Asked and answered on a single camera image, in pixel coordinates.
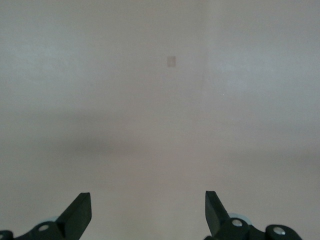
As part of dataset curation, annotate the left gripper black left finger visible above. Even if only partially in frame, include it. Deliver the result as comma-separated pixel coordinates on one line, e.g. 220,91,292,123
0,192,93,240

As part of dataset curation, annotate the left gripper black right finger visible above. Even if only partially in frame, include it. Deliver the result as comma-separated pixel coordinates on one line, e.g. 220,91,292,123
205,190,305,240

